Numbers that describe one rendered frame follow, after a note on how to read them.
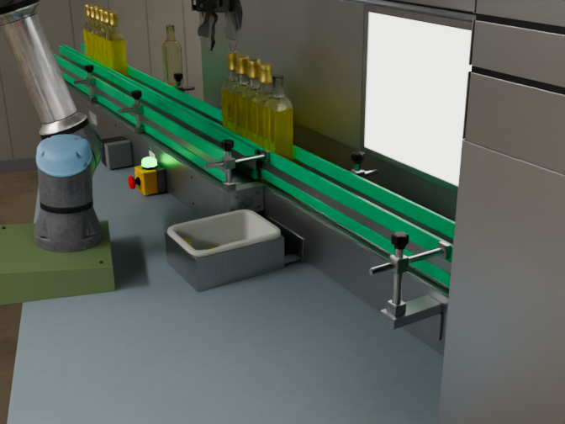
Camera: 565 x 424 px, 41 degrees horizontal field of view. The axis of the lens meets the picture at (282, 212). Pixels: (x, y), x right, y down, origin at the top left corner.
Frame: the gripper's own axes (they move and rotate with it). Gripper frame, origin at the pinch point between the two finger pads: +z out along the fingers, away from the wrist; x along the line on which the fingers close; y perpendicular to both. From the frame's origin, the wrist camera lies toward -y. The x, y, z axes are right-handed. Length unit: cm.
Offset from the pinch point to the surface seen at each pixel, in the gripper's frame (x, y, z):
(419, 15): 47.2, 1.5, -9.5
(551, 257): 84, 66, 8
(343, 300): 40, 22, 47
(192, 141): -15.3, -8.1, 27.6
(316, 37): 15.4, -18.9, 0.0
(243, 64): -3.7, -15.8, 7.6
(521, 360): 82, 65, 24
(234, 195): 4.7, 5.4, 34.9
